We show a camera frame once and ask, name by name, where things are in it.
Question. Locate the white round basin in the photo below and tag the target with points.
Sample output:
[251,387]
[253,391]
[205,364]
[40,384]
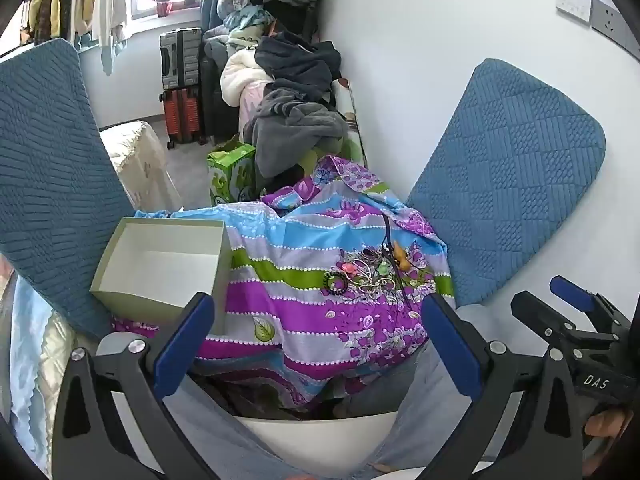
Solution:
[320,445]

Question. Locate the green printed carton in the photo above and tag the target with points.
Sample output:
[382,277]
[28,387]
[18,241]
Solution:
[232,172]

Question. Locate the blue textured cushion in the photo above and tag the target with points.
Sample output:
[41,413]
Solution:
[510,175]

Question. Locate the grey fleece garment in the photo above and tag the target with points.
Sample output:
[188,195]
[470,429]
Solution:
[295,125]

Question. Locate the person's right hand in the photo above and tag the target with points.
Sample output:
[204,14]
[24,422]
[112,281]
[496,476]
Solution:
[607,422]

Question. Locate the white and green cardboard box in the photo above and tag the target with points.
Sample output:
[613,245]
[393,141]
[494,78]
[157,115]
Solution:
[160,265]

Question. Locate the yellow green cushion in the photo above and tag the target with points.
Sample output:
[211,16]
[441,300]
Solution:
[325,152]

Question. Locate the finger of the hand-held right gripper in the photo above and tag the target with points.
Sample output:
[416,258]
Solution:
[572,290]
[537,312]

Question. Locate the dark navy jacket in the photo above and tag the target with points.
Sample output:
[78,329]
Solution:
[297,60]

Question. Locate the pile of mixed clothes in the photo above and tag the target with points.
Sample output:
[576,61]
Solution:
[260,5]

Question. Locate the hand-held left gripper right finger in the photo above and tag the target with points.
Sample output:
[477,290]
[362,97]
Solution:
[450,347]

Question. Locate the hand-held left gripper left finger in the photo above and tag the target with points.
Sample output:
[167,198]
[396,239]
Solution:
[184,342]

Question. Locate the orange suitcase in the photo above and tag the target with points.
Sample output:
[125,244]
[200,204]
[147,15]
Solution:
[182,115]

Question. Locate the blue textured chair back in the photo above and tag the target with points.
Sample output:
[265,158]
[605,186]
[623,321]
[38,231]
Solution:
[50,185]

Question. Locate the light blue quilt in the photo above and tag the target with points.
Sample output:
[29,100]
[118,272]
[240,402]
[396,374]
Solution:
[35,385]

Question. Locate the person's right leg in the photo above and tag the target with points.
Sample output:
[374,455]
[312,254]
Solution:
[425,420]

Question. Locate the floral striped blanket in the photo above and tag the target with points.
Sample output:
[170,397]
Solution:
[305,280]

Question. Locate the grey suitcase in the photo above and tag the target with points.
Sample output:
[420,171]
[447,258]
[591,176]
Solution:
[179,60]

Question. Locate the green straw hat clip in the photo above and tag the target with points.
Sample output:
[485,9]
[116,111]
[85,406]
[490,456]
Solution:
[382,268]

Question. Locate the row of hanging clothes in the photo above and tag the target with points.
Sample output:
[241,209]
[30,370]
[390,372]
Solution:
[80,0]

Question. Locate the white wall socket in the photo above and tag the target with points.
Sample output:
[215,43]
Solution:
[574,1]

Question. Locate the orange hair clip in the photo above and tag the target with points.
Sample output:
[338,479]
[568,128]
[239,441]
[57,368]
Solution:
[401,255]

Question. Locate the cream white coat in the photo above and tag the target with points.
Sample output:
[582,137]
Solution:
[240,77]

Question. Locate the pink hair clip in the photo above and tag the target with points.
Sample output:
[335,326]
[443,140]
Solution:
[349,268]

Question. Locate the grey wall socket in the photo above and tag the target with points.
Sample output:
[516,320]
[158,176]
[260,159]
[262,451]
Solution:
[612,22]

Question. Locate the black suitcase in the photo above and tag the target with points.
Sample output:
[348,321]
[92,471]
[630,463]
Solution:
[212,95]

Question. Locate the cream lace covered furniture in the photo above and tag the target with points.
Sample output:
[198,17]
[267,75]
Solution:
[142,165]

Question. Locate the pink bedding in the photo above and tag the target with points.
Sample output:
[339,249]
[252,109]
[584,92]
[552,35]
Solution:
[250,102]

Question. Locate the leaning framed board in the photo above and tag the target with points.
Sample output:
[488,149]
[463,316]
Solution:
[352,115]

